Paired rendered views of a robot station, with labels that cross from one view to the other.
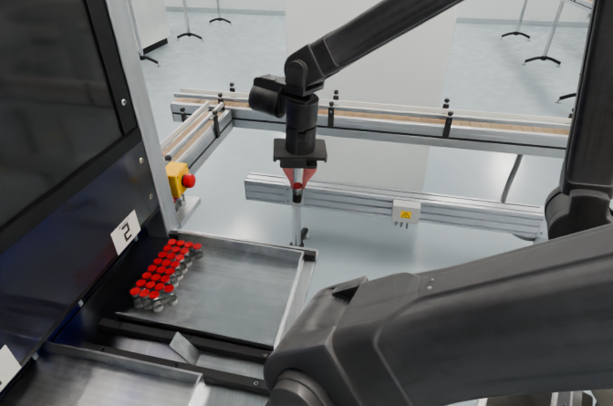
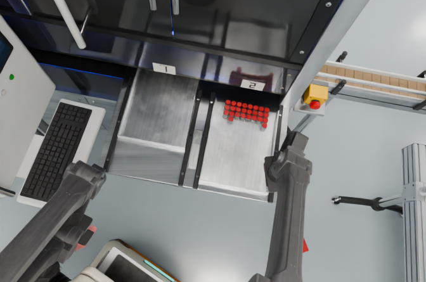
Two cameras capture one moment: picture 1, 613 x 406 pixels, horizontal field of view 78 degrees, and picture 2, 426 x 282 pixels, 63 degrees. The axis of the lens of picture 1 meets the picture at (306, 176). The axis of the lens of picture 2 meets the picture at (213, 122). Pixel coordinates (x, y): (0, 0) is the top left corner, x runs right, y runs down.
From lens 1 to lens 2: 0.75 m
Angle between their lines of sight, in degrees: 55
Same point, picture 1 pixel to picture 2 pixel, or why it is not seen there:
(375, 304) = (73, 182)
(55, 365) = (192, 82)
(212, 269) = (254, 138)
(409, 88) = not seen: outside the picture
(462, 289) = (59, 197)
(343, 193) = (416, 241)
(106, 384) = (184, 107)
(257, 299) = (234, 168)
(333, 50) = (281, 178)
